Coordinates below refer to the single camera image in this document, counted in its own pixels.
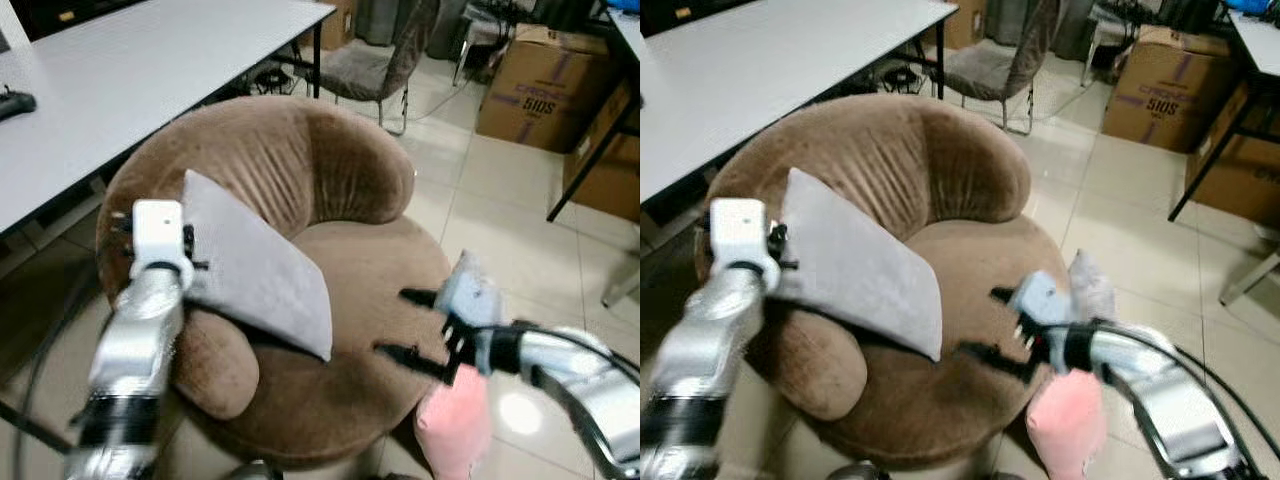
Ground small brown cardboard box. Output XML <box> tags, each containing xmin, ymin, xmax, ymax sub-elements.
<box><xmin>322</xmin><ymin>0</ymin><xmax>358</xmax><ymax>51</ymax></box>
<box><xmin>945</xmin><ymin>0</ymin><xmax>986</xmax><ymax>49</ymax></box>

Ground cardboard box purple print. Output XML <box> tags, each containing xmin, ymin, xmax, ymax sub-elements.
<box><xmin>475</xmin><ymin>25</ymin><xmax>618</xmax><ymax>153</ymax></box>
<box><xmin>1102</xmin><ymin>25</ymin><xmax>1233</xmax><ymax>153</ymax></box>

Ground black controller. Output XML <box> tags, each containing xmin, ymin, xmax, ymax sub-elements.
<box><xmin>0</xmin><ymin>88</ymin><xmax>38</xmax><ymax>121</ymax></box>

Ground brown round sofa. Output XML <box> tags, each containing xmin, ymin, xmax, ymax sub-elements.
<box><xmin>95</xmin><ymin>95</ymin><xmax>456</xmax><ymax>471</ymax></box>
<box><xmin>695</xmin><ymin>93</ymin><xmax>1071</xmax><ymax>471</ymax></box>

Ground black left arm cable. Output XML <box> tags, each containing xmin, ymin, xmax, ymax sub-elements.
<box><xmin>0</xmin><ymin>280</ymin><xmax>101</xmax><ymax>480</ymax></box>

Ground long white table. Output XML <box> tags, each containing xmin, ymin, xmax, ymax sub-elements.
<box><xmin>0</xmin><ymin>0</ymin><xmax>336</xmax><ymax>236</ymax></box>
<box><xmin>640</xmin><ymin>0</ymin><xmax>959</xmax><ymax>206</ymax></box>

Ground pink pillow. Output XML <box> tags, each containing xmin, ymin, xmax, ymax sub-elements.
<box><xmin>1027</xmin><ymin>368</ymin><xmax>1109</xmax><ymax>480</ymax></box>
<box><xmin>415</xmin><ymin>365</ymin><xmax>493</xmax><ymax>480</ymax></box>

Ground plain brown cardboard box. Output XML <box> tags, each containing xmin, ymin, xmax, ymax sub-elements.
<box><xmin>563</xmin><ymin>85</ymin><xmax>641</xmax><ymax>223</ymax></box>
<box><xmin>1185</xmin><ymin>85</ymin><xmax>1280</xmax><ymax>226</ymax></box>

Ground grey curtain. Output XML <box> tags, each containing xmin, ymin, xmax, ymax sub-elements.
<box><xmin>985</xmin><ymin>0</ymin><xmax>1101</xmax><ymax>61</ymax></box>
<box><xmin>355</xmin><ymin>0</ymin><xmax>471</xmax><ymax>61</ymax></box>

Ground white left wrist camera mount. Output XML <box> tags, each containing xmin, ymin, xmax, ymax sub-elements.
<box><xmin>132</xmin><ymin>199</ymin><xmax>187</xmax><ymax>269</ymax></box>
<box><xmin>708</xmin><ymin>197</ymin><xmax>769</xmax><ymax>269</ymax></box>

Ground black cable bundle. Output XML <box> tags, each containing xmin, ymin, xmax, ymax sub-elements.
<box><xmin>470</xmin><ymin>0</ymin><xmax>601</xmax><ymax>31</ymax></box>
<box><xmin>1095</xmin><ymin>0</ymin><xmax>1226</xmax><ymax>31</ymax></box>

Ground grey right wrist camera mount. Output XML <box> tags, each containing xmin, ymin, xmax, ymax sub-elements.
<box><xmin>1008</xmin><ymin>270</ymin><xmax>1073</xmax><ymax>331</ymax></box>
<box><xmin>437</xmin><ymin>265</ymin><xmax>503</xmax><ymax>329</ymax></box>

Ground grey chair metal legs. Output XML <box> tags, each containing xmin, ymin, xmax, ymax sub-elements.
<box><xmin>940</xmin><ymin>0</ymin><xmax>1063</xmax><ymax>136</ymax></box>
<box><xmin>320</xmin><ymin>0</ymin><xmax>438</xmax><ymax>136</ymax></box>

